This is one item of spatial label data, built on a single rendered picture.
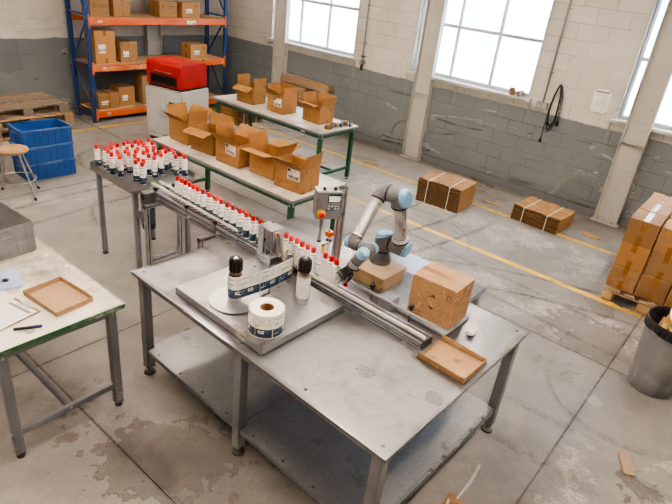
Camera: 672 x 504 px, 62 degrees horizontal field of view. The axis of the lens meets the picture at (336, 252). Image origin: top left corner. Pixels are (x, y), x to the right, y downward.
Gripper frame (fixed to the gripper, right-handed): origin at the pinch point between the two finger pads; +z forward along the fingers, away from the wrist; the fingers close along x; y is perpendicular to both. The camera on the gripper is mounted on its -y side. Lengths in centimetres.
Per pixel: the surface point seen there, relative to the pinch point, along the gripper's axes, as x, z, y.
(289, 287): -15.7, 15.2, 24.0
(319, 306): 8.0, 1.6, 24.9
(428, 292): 41, -35, -20
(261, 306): -5, -7, 66
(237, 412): 30, 50, 83
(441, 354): 74, -31, 1
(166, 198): -158, 99, 6
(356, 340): 39.1, -10.7, 28.0
